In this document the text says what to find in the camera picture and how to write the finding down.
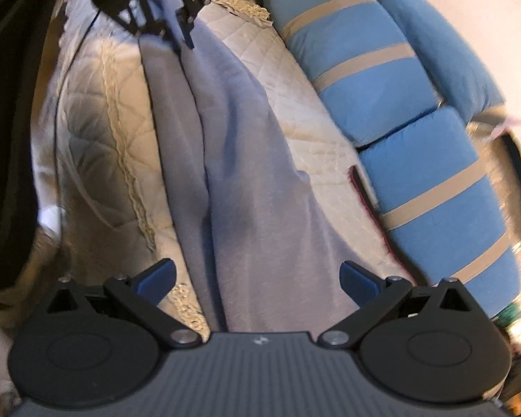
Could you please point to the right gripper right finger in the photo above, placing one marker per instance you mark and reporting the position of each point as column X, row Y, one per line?
column 378, row 301

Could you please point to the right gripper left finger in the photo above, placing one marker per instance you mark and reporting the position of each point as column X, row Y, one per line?
column 138, row 297

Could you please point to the blue-grey sweatpants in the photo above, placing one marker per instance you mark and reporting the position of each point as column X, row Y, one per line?
column 256, row 176

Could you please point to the quilted white bedspread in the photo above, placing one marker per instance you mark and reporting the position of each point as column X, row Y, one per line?
column 98, row 167

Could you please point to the right blue striped pillow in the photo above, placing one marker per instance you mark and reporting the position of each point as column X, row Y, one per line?
column 438, row 204

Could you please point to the blue striped pillow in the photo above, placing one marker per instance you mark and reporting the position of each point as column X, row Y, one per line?
column 360, row 63
column 438, row 204

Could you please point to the teal yarn item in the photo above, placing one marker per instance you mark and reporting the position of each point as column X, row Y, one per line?
column 508, row 315

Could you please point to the left blue striped pillow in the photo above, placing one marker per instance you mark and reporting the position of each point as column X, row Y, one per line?
column 360, row 63

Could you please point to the plain blue pillow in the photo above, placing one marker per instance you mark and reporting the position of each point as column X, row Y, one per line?
column 461, row 78

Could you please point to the black strap red edge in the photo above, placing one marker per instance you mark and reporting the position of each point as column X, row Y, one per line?
column 399, row 258

